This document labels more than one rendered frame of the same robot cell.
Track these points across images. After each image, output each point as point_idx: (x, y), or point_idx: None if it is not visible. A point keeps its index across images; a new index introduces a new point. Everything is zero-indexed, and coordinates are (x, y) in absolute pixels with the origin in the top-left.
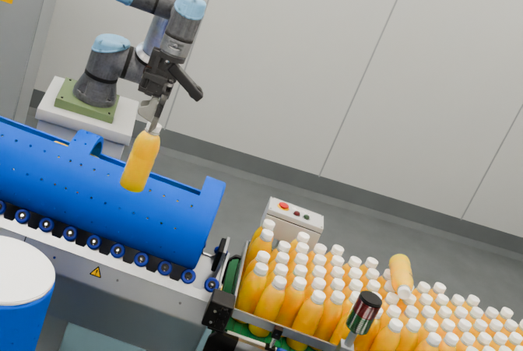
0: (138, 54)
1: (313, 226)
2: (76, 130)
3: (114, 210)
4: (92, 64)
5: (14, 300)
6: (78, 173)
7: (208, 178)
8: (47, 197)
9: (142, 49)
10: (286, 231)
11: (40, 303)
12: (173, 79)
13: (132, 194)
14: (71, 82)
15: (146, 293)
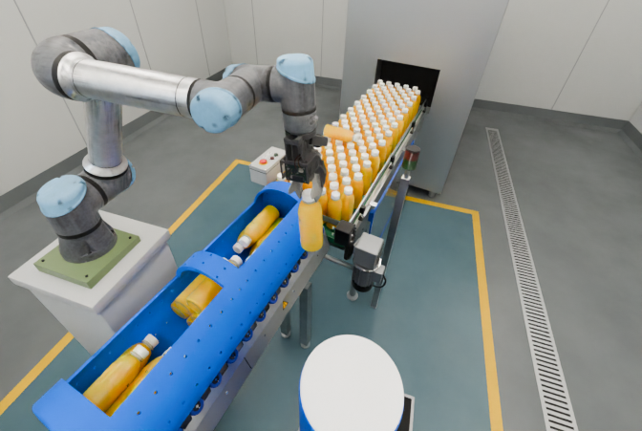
0: (103, 176)
1: (284, 155)
2: (134, 275)
3: (284, 269)
4: (74, 226)
5: (396, 375)
6: (253, 286)
7: (278, 188)
8: (250, 323)
9: (101, 167)
10: (276, 171)
11: None
12: (312, 147)
13: (284, 248)
14: (48, 260)
15: (306, 274)
